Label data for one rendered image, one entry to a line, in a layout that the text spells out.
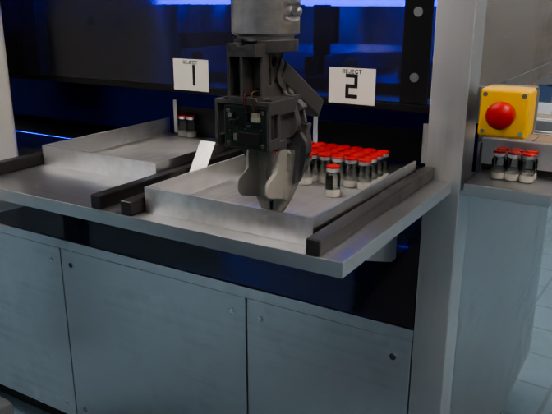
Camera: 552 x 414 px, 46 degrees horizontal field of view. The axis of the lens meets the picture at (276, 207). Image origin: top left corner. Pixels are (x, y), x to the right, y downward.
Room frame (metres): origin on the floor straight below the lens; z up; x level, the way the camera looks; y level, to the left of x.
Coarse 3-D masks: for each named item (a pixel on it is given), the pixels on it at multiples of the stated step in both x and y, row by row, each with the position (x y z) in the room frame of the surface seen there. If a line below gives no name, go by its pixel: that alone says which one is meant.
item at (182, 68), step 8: (176, 64) 1.30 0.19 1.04; (184, 64) 1.29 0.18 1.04; (192, 64) 1.28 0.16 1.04; (200, 64) 1.27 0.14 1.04; (208, 64) 1.26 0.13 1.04; (176, 72) 1.30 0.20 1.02; (184, 72) 1.29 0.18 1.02; (200, 72) 1.27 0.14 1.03; (208, 72) 1.26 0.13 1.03; (176, 80) 1.30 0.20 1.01; (184, 80) 1.29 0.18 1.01; (192, 80) 1.28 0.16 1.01; (200, 80) 1.27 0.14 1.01; (208, 80) 1.26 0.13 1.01; (176, 88) 1.30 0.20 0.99; (184, 88) 1.29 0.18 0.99; (192, 88) 1.28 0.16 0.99; (200, 88) 1.27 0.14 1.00; (208, 88) 1.26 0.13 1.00
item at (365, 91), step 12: (336, 72) 1.12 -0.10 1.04; (348, 72) 1.11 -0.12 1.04; (360, 72) 1.09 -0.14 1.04; (372, 72) 1.08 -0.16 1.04; (336, 84) 1.12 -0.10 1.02; (360, 84) 1.09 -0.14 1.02; (372, 84) 1.08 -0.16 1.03; (336, 96) 1.12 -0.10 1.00; (360, 96) 1.09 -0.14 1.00; (372, 96) 1.08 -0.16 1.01
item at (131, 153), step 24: (168, 120) 1.41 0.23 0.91; (48, 144) 1.13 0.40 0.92; (72, 144) 1.18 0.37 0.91; (96, 144) 1.23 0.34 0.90; (120, 144) 1.28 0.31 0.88; (144, 144) 1.29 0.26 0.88; (168, 144) 1.29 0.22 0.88; (192, 144) 1.29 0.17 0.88; (72, 168) 1.09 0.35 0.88; (96, 168) 1.06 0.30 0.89; (120, 168) 1.03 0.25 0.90; (144, 168) 1.00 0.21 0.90; (168, 168) 1.02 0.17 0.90
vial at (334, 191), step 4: (328, 168) 0.92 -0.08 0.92; (328, 172) 0.92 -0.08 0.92; (332, 172) 0.91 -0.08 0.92; (336, 172) 0.91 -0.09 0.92; (328, 176) 0.91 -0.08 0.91; (332, 176) 0.91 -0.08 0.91; (336, 176) 0.91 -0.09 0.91; (340, 176) 0.92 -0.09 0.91; (328, 180) 0.91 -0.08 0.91; (332, 180) 0.91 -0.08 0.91; (336, 180) 0.91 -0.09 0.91; (340, 180) 0.92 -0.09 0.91; (328, 184) 0.91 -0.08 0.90; (332, 184) 0.91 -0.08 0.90; (336, 184) 0.91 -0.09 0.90; (328, 188) 0.91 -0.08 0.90; (332, 188) 0.91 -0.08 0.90; (336, 188) 0.91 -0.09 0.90; (328, 192) 0.91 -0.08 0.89; (332, 192) 0.91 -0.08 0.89; (336, 192) 0.91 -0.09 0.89; (328, 196) 0.91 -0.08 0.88; (332, 196) 0.91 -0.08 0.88; (336, 196) 0.91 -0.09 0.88
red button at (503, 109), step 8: (496, 104) 0.95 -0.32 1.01; (504, 104) 0.94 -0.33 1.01; (488, 112) 0.95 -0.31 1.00; (496, 112) 0.94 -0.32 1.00; (504, 112) 0.94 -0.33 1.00; (512, 112) 0.94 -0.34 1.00; (488, 120) 0.95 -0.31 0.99; (496, 120) 0.94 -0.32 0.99; (504, 120) 0.94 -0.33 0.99; (512, 120) 0.94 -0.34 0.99; (496, 128) 0.95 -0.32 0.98; (504, 128) 0.95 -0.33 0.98
